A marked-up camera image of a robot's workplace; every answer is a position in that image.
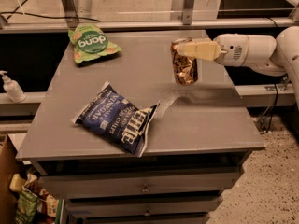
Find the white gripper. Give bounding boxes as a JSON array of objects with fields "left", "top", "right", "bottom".
[{"left": 177, "top": 34, "right": 249, "bottom": 67}]

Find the orange soda can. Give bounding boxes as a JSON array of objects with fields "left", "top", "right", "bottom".
[{"left": 170, "top": 38, "right": 198, "bottom": 85}]

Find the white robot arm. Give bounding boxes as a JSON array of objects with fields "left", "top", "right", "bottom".
[{"left": 177, "top": 26, "right": 299, "bottom": 105}]

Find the grey drawer cabinet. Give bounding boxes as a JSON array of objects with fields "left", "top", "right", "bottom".
[{"left": 17, "top": 31, "right": 263, "bottom": 224}]

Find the blue kettle chips bag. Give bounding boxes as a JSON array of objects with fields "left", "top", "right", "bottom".
[{"left": 72, "top": 82, "right": 159, "bottom": 157}]

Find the white pump bottle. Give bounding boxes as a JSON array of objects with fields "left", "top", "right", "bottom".
[{"left": 0, "top": 70, "right": 26, "bottom": 103}]

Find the green snack bag in box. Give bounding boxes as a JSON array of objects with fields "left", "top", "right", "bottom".
[{"left": 15, "top": 188, "right": 37, "bottom": 224}]

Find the brown cardboard box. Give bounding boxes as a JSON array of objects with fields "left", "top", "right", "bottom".
[{"left": 0, "top": 135, "right": 21, "bottom": 224}]

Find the metal frame rail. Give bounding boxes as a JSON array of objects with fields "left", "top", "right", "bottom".
[{"left": 0, "top": 17, "right": 299, "bottom": 34}]

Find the black cable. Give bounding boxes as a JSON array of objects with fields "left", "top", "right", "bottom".
[{"left": 0, "top": 0, "right": 101, "bottom": 22}]

